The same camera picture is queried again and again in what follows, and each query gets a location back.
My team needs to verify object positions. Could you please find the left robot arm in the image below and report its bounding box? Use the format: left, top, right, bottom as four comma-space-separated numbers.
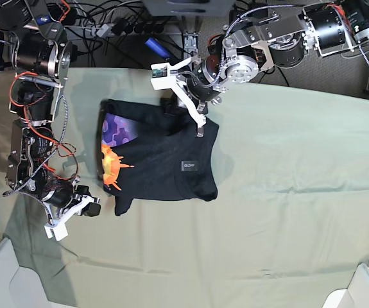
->
151, 1, 369, 137

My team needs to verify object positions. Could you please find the white bin corner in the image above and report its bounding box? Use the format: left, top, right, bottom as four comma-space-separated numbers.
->
322, 264, 369, 308
0, 238, 51, 307

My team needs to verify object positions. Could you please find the white bin left corner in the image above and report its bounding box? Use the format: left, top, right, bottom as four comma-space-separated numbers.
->
0, 238, 51, 307

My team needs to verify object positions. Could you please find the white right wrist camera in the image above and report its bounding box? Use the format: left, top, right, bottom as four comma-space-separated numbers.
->
44, 194, 94, 241

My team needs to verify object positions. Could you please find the white bin right corner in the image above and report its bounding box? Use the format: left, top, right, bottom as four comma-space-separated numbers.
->
322, 264, 369, 308

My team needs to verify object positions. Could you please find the blue orange bar clamp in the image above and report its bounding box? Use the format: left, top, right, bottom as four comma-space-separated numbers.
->
145, 37, 175, 60

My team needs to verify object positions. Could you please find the dark navy T-shirt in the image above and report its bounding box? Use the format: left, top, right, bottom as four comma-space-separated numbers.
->
97, 99, 219, 216

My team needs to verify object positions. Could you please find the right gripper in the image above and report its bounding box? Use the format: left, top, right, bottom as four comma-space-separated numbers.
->
41, 179, 101, 222

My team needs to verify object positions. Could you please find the light green table cloth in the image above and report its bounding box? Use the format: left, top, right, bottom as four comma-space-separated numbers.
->
0, 68, 369, 307

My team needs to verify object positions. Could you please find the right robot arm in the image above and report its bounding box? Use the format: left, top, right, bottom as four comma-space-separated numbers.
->
0, 1, 101, 227

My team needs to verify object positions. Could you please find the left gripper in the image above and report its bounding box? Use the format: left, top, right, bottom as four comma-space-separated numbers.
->
160, 57, 221, 138

